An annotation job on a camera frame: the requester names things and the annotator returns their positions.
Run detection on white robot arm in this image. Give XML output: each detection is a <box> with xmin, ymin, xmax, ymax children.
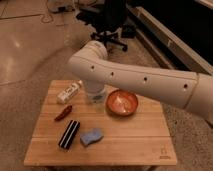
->
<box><xmin>67</xmin><ymin>41</ymin><xmax>213</xmax><ymax>125</ymax></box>

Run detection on orange ceramic bowl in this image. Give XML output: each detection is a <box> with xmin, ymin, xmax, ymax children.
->
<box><xmin>105</xmin><ymin>89</ymin><xmax>138</xmax><ymax>116</ymax></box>

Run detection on black and white eraser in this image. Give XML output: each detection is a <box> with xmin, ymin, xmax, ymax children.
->
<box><xmin>58</xmin><ymin>120</ymin><xmax>80</xmax><ymax>150</ymax></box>

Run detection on white plastic bottle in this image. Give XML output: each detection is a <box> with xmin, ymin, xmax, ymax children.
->
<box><xmin>57</xmin><ymin>80</ymin><xmax>83</xmax><ymax>104</ymax></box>

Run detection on wooden table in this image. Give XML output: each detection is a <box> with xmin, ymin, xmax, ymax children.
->
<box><xmin>24</xmin><ymin>80</ymin><xmax>177</xmax><ymax>167</ymax></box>

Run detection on small black box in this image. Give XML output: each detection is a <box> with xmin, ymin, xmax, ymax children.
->
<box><xmin>121</xmin><ymin>25</ymin><xmax>135</xmax><ymax>38</ymax></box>

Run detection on black office chair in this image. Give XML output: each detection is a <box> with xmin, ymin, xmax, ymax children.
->
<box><xmin>76</xmin><ymin>0</ymin><xmax>128</xmax><ymax>52</ymax></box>

